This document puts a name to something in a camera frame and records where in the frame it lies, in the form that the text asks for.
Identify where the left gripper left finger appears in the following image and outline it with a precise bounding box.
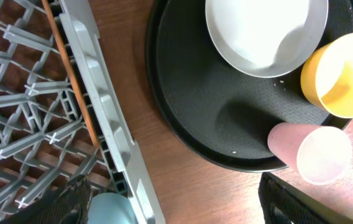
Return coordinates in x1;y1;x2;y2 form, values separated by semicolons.
2;175;92;224

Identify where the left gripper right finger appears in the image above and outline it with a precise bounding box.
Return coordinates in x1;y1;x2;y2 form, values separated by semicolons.
258;172;353;224

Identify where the blue cup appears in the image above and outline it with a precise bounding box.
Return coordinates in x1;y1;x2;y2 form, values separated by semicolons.
88;192;138;224

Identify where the pink cup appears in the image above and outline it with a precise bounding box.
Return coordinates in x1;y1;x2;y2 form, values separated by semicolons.
267;123;352;185

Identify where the yellow bowl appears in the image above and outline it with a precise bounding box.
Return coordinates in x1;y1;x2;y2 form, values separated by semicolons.
300;33;353;118

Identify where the grey dishwasher rack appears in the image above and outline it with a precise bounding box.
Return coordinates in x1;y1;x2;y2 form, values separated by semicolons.
0;0;165;223

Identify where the round black tray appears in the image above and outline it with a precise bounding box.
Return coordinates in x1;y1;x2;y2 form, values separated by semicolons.
145;0;349;172

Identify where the grey plate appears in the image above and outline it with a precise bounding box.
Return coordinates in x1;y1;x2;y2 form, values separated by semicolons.
204;0;329;78

